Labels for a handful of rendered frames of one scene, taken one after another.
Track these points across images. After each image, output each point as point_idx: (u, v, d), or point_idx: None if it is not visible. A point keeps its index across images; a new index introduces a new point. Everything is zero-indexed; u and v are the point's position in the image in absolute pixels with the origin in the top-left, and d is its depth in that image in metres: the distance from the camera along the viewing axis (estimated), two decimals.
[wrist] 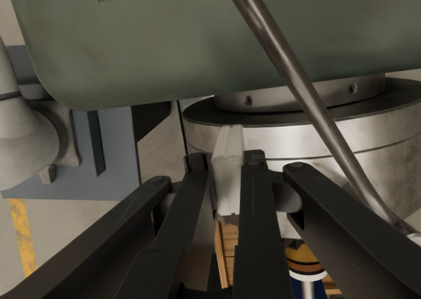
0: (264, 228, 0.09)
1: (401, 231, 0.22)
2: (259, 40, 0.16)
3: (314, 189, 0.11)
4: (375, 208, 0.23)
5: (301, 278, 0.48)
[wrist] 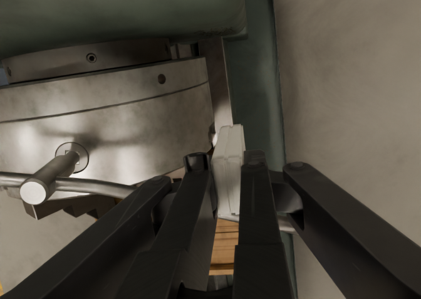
0: (264, 228, 0.09)
1: (52, 190, 0.24)
2: None
3: (314, 189, 0.11)
4: (83, 185, 0.25)
5: None
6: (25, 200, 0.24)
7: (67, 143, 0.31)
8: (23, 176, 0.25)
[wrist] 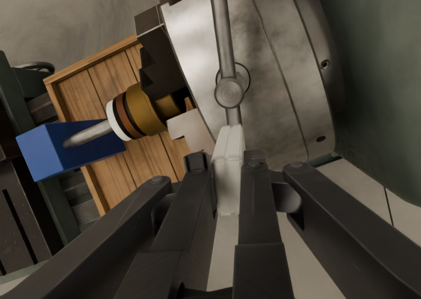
0: (264, 228, 0.09)
1: (230, 107, 0.23)
2: None
3: (314, 189, 0.11)
4: None
5: (109, 113, 0.46)
6: (218, 88, 0.22)
7: (247, 73, 0.30)
8: (234, 69, 0.23)
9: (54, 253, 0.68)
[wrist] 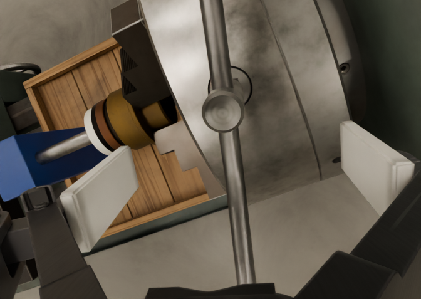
0: (395, 248, 0.08)
1: (225, 130, 0.17)
2: None
3: None
4: (236, 161, 0.18)
5: (87, 124, 0.40)
6: (207, 104, 0.16)
7: (248, 79, 0.24)
8: (230, 78, 0.17)
9: (34, 274, 0.62)
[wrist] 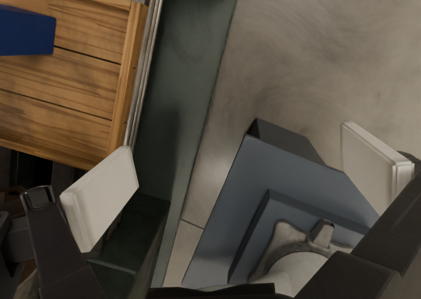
0: (395, 248, 0.08)
1: None
2: None
3: None
4: None
5: None
6: None
7: None
8: None
9: None
